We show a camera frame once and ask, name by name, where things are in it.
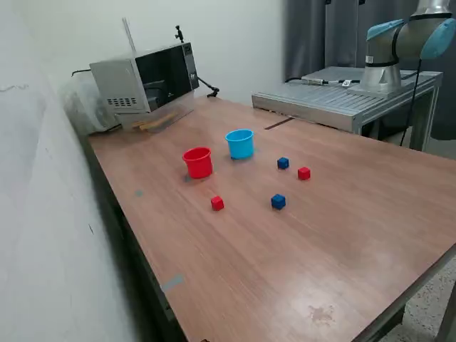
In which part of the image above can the aluminium robot base platform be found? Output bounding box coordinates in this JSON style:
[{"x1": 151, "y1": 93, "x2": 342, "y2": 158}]
[{"x1": 251, "y1": 66, "x2": 444, "y2": 152}]

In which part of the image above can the light blue plastic bin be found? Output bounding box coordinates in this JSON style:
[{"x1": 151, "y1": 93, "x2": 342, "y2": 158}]
[{"x1": 224, "y1": 128, "x2": 255, "y2": 160}]

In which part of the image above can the red plastic bin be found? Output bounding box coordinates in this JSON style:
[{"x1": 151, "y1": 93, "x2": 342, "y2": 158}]
[{"x1": 182, "y1": 146, "x2": 214, "y2": 180}]

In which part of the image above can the dark metal strip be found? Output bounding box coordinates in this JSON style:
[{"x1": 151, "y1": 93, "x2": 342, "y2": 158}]
[{"x1": 264, "y1": 117, "x2": 296, "y2": 131}]

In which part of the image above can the clear acrylic sheet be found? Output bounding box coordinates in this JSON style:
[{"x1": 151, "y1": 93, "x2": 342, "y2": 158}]
[{"x1": 119, "y1": 94, "x2": 196, "y2": 133}]

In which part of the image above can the wooden stick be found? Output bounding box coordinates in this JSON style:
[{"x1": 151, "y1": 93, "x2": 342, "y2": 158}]
[
  {"x1": 131, "y1": 113, "x2": 178, "y2": 129},
  {"x1": 139, "y1": 119, "x2": 168, "y2": 132}
]

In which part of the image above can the long grey tape strip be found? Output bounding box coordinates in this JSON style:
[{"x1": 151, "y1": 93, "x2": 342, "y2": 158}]
[{"x1": 160, "y1": 273, "x2": 185, "y2": 293}]

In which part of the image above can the silver microwave oven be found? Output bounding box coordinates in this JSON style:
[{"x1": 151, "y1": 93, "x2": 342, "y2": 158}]
[{"x1": 88, "y1": 41, "x2": 200, "y2": 124}]

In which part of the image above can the clear plastic bag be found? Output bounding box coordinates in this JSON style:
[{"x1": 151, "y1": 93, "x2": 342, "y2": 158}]
[{"x1": 58, "y1": 76, "x2": 122, "y2": 135}]

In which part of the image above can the thin white rod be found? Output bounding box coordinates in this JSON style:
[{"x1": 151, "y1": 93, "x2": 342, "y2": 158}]
[{"x1": 122, "y1": 17, "x2": 138, "y2": 54}]

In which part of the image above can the silver connector with cable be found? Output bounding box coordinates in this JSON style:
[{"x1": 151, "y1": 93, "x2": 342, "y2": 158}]
[{"x1": 284, "y1": 76, "x2": 363, "y2": 88}]

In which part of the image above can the black hanging power cable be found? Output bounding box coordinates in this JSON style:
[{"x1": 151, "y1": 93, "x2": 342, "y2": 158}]
[{"x1": 398, "y1": 58, "x2": 425, "y2": 147}]

